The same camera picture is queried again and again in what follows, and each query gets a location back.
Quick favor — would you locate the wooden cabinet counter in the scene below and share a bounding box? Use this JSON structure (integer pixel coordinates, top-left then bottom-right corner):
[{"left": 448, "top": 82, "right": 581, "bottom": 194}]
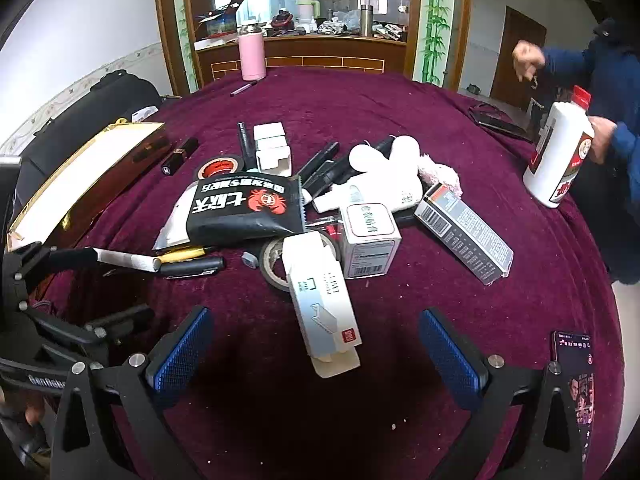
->
[{"left": 154, "top": 0, "right": 473, "bottom": 97}]

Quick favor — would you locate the black lipstick tube gold band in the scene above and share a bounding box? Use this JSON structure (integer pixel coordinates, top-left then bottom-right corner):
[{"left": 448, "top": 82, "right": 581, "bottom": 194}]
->
[{"left": 160, "top": 136, "right": 200, "bottom": 176}]

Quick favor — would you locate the pink thermos bottle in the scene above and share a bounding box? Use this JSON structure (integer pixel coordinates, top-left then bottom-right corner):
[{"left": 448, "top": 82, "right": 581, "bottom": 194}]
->
[{"left": 238, "top": 19, "right": 267, "bottom": 82}]

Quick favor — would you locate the pink plush toy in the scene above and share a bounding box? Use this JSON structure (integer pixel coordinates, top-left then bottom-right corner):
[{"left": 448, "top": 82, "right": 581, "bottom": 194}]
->
[{"left": 416, "top": 152, "right": 461, "bottom": 196}]

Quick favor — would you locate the small white plastic bottle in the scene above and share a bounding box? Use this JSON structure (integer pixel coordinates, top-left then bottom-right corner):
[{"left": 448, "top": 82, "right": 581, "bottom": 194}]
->
[
  {"left": 348, "top": 143, "right": 382, "bottom": 175},
  {"left": 390, "top": 135, "right": 422, "bottom": 173}
]

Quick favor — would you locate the purple velvet tablecloth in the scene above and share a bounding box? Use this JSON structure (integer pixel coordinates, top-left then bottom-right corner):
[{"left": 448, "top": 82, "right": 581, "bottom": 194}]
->
[{"left": 30, "top": 67, "right": 623, "bottom": 480}]

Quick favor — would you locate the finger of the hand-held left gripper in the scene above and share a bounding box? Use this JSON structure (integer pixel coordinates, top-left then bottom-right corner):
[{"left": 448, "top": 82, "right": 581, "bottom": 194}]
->
[
  {"left": 20, "top": 304, "right": 157, "bottom": 361},
  {"left": 5, "top": 241, "right": 98, "bottom": 311}
]

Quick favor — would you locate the black tape roll grey core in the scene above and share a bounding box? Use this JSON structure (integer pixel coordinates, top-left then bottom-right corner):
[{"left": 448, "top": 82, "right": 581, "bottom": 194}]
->
[{"left": 259, "top": 234, "right": 342, "bottom": 293}]

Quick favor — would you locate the grey carton red end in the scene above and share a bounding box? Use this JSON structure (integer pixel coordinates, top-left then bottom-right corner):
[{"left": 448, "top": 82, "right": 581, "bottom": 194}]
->
[{"left": 414, "top": 182, "right": 515, "bottom": 287}]

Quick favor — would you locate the black wallet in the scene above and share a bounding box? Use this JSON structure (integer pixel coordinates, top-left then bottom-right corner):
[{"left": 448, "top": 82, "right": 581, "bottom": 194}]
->
[{"left": 469, "top": 102, "right": 535, "bottom": 142}]

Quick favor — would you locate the white liquor bottle red label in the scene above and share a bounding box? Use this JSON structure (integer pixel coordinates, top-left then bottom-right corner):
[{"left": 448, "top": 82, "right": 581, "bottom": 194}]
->
[{"left": 522, "top": 85, "right": 596, "bottom": 209}]

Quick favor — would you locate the long white staple box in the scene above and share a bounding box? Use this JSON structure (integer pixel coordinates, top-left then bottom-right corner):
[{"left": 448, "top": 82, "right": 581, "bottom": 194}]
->
[{"left": 281, "top": 234, "right": 363, "bottom": 378}]

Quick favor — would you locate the black crab snack packet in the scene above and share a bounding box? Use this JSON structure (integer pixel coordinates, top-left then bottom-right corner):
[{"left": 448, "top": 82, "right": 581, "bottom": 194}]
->
[{"left": 172, "top": 175, "right": 307, "bottom": 247}]

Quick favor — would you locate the red lipstick clear cap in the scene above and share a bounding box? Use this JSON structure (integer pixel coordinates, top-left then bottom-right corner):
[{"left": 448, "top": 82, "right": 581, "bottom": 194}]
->
[{"left": 320, "top": 216, "right": 347, "bottom": 248}]

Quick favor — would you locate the wooden door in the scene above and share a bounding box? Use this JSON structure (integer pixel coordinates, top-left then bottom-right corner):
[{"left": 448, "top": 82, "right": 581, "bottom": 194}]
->
[{"left": 490, "top": 6, "right": 548, "bottom": 111}]

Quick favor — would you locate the grey square box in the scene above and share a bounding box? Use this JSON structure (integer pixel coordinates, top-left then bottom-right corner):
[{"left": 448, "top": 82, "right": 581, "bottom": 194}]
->
[{"left": 340, "top": 201, "right": 402, "bottom": 280}]

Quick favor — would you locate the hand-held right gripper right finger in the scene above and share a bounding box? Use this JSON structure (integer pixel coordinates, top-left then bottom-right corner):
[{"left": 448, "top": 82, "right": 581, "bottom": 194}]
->
[{"left": 419, "top": 308, "right": 586, "bottom": 480}]

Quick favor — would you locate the small fish tank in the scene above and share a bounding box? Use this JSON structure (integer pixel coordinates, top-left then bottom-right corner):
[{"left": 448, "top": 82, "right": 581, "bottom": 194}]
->
[{"left": 194, "top": 0, "right": 247, "bottom": 41}]

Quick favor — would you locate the large white bottle green label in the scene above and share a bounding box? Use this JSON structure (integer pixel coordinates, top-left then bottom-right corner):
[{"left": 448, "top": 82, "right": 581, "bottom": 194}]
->
[{"left": 312, "top": 170, "right": 426, "bottom": 214}]

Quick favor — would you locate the black bag on chair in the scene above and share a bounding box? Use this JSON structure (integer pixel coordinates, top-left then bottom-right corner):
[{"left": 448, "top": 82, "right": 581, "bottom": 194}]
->
[{"left": 15, "top": 72, "right": 163, "bottom": 181}]

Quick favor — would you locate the yellow pen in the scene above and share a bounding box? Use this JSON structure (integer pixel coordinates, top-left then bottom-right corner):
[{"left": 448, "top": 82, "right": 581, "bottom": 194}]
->
[{"left": 154, "top": 245, "right": 220, "bottom": 264}]

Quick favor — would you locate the white open-flap box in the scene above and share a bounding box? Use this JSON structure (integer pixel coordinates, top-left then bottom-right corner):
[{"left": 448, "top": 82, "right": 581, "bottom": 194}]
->
[{"left": 255, "top": 144, "right": 294, "bottom": 177}]

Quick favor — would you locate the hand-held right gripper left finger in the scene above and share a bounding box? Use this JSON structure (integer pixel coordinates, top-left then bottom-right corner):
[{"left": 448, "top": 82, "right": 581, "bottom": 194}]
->
[{"left": 50, "top": 305, "right": 216, "bottom": 480}]

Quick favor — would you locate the black tape roll red core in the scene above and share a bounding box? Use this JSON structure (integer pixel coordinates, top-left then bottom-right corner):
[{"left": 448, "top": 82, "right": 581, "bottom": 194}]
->
[{"left": 195, "top": 156, "right": 246, "bottom": 181}]

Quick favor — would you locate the white marker pen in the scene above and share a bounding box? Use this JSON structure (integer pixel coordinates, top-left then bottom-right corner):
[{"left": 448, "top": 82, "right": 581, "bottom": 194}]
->
[{"left": 95, "top": 247, "right": 162, "bottom": 274}]

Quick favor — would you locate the black pen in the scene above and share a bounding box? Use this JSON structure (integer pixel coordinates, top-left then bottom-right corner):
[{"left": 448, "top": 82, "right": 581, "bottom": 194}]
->
[{"left": 159, "top": 256, "right": 226, "bottom": 279}]

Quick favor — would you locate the person's left hand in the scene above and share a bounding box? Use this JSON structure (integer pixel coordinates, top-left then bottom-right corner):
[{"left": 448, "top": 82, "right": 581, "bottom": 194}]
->
[{"left": 0, "top": 392, "right": 53, "bottom": 466}]

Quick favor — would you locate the black marker white cap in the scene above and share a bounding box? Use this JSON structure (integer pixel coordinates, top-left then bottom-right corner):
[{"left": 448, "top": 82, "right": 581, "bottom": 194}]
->
[{"left": 305, "top": 157, "right": 361, "bottom": 200}]

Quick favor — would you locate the smartphone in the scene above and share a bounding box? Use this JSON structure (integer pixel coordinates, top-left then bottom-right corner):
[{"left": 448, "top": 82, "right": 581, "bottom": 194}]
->
[{"left": 551, "top": 331, "right": 597, "bottom": 428}]

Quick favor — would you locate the gold gift box white inside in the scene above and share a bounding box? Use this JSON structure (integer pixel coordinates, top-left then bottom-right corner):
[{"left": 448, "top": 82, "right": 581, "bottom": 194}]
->
[{"left": 7, "top": 120, "right": 170, "bottom": 253}]

